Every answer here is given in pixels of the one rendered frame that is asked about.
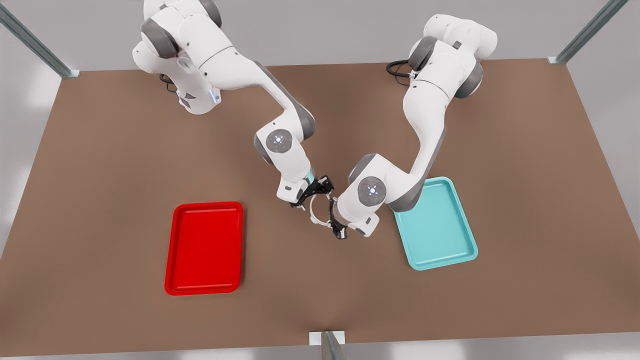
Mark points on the white drainage pipe clamp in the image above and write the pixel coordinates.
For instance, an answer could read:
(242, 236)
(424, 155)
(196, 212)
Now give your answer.
(316, 216)

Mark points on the red tray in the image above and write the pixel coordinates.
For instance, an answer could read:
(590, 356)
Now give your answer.
(205, 248)

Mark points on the silver frame post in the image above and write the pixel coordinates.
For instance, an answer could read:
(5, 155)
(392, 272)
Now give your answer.
(35, 42)
(331, 346)
(585, 32)

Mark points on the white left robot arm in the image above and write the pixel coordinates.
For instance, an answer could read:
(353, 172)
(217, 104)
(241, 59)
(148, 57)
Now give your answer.
(430, 95)

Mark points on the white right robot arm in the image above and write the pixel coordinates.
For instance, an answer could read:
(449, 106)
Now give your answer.
(235, 65)

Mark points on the teal tray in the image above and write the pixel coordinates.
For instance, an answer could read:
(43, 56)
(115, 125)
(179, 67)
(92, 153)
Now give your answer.
(436, 226)

